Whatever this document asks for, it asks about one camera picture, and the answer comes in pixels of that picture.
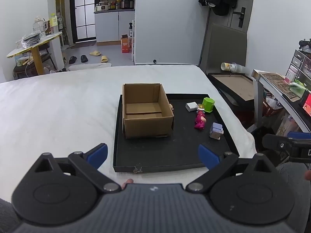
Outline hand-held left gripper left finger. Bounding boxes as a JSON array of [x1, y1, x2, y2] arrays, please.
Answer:
[[34, 143, 122, 194]]

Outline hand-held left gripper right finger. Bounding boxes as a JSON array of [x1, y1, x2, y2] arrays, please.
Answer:
[[186, 144, 276, 194]]

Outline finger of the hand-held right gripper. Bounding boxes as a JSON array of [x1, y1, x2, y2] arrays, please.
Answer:
[[262, 133, 295, 152], [287, 131, 311, 140]]

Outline black tray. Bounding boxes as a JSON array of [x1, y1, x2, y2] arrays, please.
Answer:
[[112, 93, 240, 174]]

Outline purple and white block toy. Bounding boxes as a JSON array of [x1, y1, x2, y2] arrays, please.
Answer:
[[209, 123, 224, 140]]

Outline pink doll figurine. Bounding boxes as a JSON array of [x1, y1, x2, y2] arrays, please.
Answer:
[[194, 104, 208, 130]]

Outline brown cardboard box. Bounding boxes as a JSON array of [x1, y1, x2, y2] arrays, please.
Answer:
[[121, 83, 175, 139]]

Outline person's left hand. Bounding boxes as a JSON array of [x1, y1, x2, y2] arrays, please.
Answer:
[[121, 178, 135, 190]]

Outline person's grey pants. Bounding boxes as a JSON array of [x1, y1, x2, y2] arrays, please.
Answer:
[[0, 161, 311, 233]]

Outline red phone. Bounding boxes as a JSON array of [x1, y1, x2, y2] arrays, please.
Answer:
[[300, 90, 311, 116]]

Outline green tissue box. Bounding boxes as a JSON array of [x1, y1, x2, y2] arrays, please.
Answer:
[[289, 79, 309, 97]]

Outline white side desk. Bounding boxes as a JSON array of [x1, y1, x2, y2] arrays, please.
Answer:
[[251, 69, 311, 136]]

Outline green hexagonal container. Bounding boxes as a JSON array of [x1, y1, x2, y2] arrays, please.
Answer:
[[202, 97, 217, 114]]

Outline black framed board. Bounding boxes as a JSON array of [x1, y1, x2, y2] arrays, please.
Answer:
[[208, 73, 255, 106]]

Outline dark drawer organizer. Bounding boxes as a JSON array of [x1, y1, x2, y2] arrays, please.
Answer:
[[284, 49, 311, 88]]

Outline stack of paper cups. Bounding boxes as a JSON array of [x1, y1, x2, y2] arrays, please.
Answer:
[[221, 62, 246, 73]]

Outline white floor towel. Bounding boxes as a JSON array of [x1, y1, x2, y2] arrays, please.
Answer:
[[68, 63, 112, 71]]

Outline grey leaning board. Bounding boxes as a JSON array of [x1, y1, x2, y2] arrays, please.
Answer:
[[200, 23, 248, 74]]

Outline dark stool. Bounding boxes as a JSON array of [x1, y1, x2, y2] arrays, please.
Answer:
[[13, 53, 52, 79]]

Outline orange cardboard box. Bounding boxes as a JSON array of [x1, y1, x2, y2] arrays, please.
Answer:
[[121, 34, 132, 53]]

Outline round yellow-edged table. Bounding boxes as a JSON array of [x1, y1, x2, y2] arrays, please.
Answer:
[[7, 32, 63, 76]]

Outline grey kitchen cabinet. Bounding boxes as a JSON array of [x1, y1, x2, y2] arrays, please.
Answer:
[[94, 9, 135, 43]]

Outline stack of wrapped plates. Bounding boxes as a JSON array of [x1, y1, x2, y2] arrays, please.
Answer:
[[21, 31, 42, 48]]

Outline yellow label bottle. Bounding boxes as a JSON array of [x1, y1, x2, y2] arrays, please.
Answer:
[[50, 13, 59, 35]]

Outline clear water jug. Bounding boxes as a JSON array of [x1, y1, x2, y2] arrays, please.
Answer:
[[33, 17, 46, 37]]

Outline black framed glass door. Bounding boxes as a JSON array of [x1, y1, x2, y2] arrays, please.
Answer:
[[70, 0, 97, 43]]

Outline black door lock handle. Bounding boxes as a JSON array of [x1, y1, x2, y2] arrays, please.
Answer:
[[238, 7, 246, 28]]

